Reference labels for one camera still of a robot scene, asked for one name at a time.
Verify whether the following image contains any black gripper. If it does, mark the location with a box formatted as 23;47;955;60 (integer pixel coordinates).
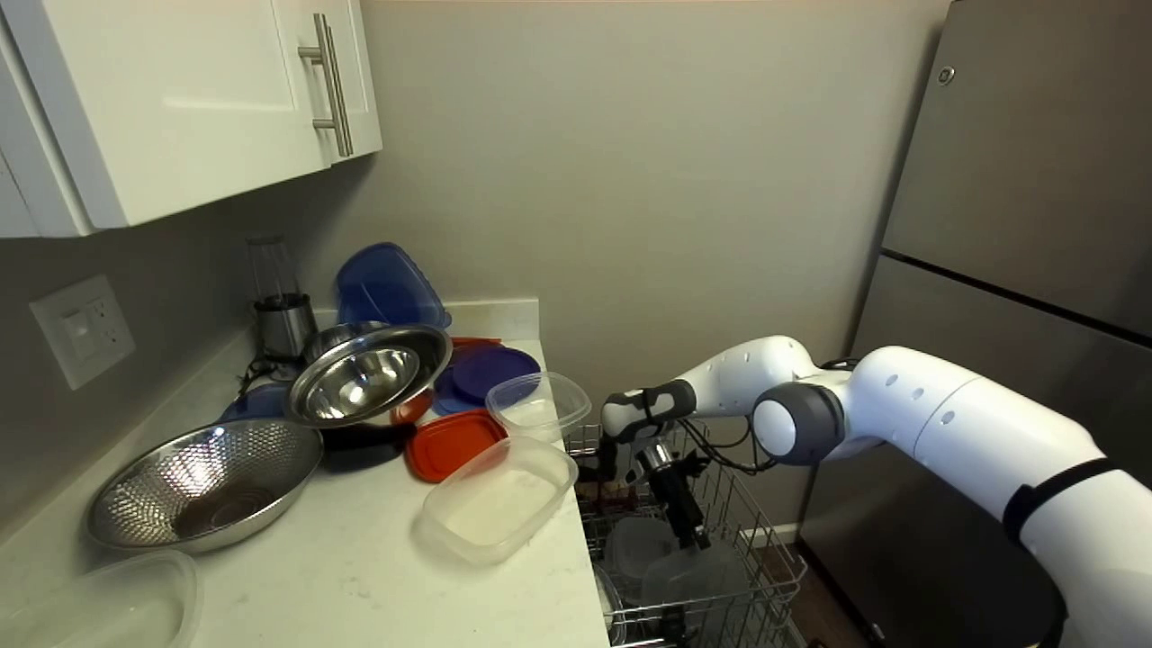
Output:
641;444;705;547

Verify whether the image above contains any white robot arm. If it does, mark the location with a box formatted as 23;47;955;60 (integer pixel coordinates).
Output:
601;335;1152;648

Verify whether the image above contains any clear plastic container in rack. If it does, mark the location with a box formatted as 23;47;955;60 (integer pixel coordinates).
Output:
641;540;749;620

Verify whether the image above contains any white upper dishwasher rack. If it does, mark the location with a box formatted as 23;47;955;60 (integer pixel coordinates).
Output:
569;422;805;648

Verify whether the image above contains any stainless steel mixing bowl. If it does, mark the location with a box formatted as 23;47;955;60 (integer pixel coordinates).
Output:
289;325;449;427

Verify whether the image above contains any clear round tub on counter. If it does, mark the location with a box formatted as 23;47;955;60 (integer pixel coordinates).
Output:
487;371;592;444

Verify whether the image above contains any clear rectangular container on counter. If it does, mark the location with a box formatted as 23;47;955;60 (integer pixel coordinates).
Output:
415;438;576;564

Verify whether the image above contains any blue plastic lid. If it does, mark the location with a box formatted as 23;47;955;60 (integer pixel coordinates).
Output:
436;346;540;413

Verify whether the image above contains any blue plastic pitcher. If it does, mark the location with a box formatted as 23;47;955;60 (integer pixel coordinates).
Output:
335;240;454;330

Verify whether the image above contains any stainless steel refrigerator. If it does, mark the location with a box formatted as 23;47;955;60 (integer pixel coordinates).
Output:
797;0;1152;648

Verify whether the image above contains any metal mesh colander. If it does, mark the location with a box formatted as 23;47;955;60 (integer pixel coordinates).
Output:
88;419;325;553

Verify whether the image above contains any clear container near camera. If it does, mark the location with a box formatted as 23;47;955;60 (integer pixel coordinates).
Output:
0;550;202;648

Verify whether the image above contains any white wall outlet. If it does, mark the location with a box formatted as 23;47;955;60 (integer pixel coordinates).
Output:
29;275;138;390

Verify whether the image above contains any white upper wall cabinet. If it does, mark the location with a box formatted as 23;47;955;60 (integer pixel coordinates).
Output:
0;0;382;236

